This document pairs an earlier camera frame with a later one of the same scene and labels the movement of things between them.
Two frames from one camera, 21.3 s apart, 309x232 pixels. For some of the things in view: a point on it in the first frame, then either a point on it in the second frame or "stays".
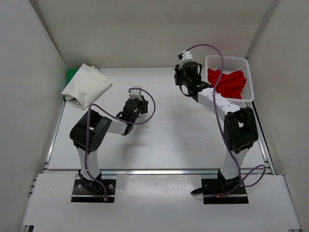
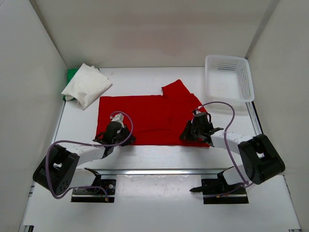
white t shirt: x=86 y=85 stays
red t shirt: x=229 y=85 -> x=156 y=120
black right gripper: x=180 y=72 -> x=186 y=135
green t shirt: x=71 y=72 stays
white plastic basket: x=228 y=65 stays
